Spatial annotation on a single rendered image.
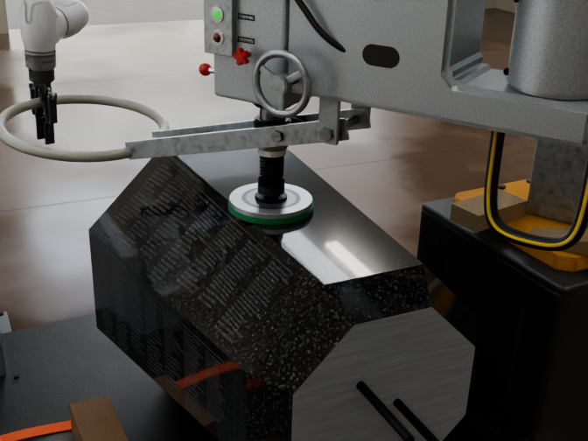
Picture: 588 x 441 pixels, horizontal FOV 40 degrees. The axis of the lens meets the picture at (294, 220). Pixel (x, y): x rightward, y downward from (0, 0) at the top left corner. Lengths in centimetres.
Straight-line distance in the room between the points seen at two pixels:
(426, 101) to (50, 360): 186
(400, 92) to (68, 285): 219
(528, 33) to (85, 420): 169
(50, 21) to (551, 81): 149
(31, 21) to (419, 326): 142
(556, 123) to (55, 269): 260
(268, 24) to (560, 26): 62
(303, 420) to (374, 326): 25
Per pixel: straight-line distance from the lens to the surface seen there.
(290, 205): 202
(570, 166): 232
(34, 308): 343
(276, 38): 180
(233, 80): 189
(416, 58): 166
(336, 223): 199
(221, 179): 225
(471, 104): 164
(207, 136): 204
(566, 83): 159
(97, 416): 256
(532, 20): 159
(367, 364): 176
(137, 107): 256
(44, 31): 250
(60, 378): 296
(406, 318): 175
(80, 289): 353
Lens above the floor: 169
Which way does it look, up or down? 24 degrees down
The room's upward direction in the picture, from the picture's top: 2 degrees clockwise
